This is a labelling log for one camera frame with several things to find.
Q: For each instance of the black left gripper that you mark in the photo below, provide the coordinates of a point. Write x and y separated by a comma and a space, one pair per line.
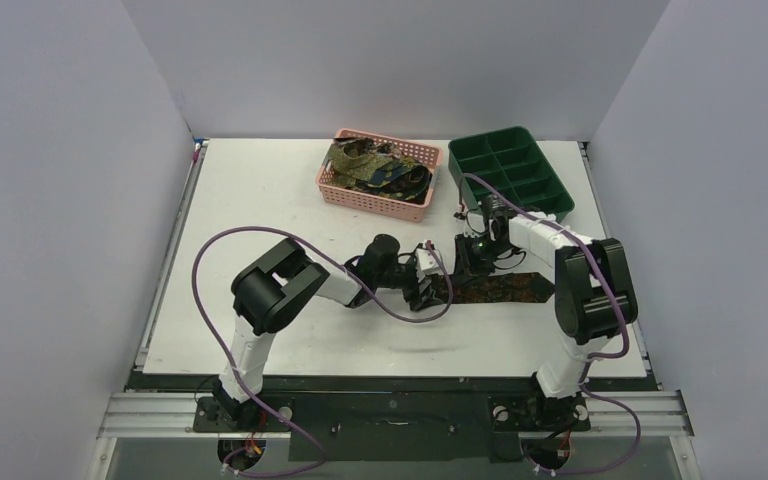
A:
414, 297

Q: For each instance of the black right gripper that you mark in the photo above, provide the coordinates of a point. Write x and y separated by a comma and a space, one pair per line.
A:
464, 258

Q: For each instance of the dark patterned necktie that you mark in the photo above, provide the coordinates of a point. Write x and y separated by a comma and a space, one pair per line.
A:
530, 288

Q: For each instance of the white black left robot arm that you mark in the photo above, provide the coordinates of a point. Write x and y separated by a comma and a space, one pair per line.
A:
271, 292

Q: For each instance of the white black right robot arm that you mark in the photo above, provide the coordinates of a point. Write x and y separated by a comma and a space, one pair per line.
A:
594, 299

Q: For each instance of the pile of patterned ties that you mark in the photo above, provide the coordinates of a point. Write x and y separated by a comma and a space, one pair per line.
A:
380, 169

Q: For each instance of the green divided plastic tray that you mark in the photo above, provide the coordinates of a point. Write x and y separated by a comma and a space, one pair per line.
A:
510, 161

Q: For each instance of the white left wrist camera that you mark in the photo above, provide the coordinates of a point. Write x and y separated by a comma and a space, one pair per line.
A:
428, 261

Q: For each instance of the black metal base rail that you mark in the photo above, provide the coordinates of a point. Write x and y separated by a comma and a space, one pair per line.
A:
344, 419

